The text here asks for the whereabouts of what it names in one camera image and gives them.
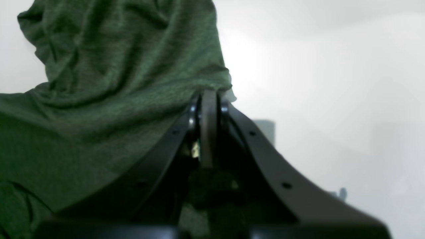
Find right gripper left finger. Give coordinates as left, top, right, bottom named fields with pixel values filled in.
left=35, top=90, right=218, bottom=239

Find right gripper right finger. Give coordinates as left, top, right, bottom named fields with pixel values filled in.
left=217, top=96, right=391, bottom=239

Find dark green t-shirt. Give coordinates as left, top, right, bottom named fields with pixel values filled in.
left=0, top=0, right=232, bottom=239

